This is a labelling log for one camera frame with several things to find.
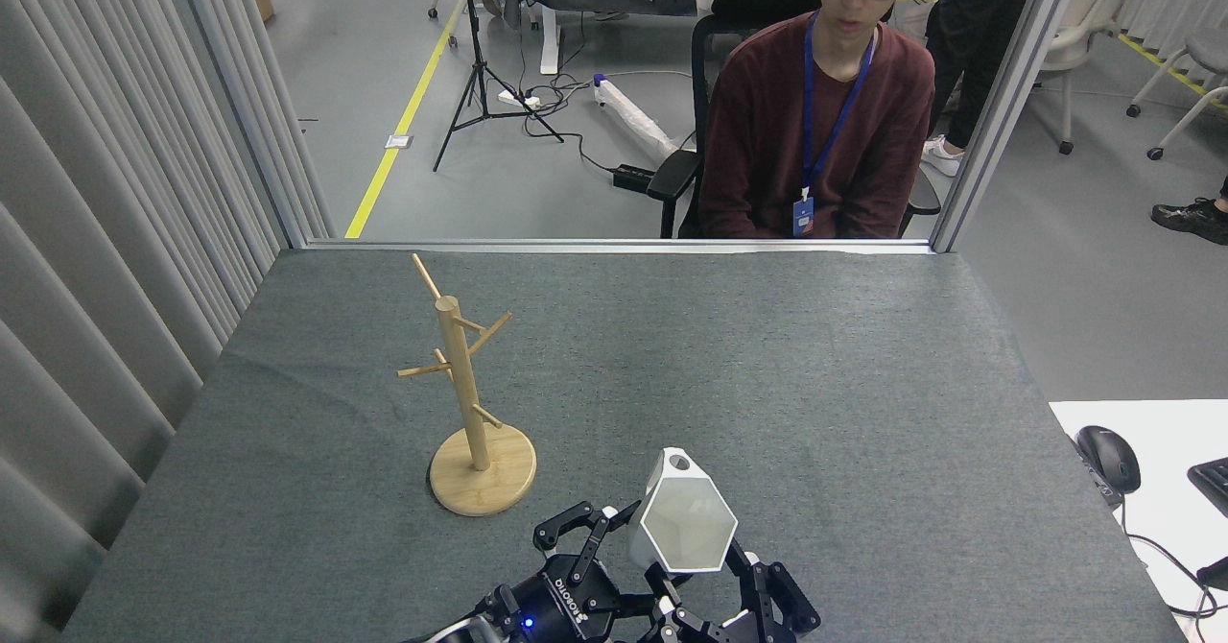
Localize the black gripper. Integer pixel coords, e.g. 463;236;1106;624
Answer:
484;501;822;643

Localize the white hexagonal cup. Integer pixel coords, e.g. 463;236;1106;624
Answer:
628;447;740;574

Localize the wooden cup rack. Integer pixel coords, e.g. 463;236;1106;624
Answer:
397;252;538;517

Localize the black office chair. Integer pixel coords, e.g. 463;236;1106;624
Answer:
646;14;943;239

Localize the black computer mouse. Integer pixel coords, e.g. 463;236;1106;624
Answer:
1076;425;1143;495

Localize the seated person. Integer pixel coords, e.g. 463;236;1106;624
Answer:
698;0;936;239

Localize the white wrapped tube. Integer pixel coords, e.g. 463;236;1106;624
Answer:
593;73;677;159

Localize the white shoe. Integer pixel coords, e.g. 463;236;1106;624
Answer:
921;134;963;179

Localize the black keyboard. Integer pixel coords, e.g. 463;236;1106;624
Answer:
1188;458;1228;517

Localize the black tripod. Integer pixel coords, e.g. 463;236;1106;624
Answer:
434;0;565;172

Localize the black shoe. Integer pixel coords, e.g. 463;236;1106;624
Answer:
1151;197;1228;246

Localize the standing person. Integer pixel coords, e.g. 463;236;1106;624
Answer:
923;0;1047;179

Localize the grey pleated curtain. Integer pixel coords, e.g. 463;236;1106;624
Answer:
0;0;289;643

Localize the white armchair on castors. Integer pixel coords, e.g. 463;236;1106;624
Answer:
1041;0;1167;155

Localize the grey chair on castors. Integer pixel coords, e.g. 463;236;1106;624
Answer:
1127;29;1228;161

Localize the silver table rail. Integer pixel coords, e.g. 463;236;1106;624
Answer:
305;238;936;255

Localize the black mouse cable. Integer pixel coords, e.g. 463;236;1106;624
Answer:
1118;499;1219;620

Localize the black floor cable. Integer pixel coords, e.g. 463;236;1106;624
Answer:
518;10;620;176

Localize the smooth silver post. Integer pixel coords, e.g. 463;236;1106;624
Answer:
931;0;1090;253

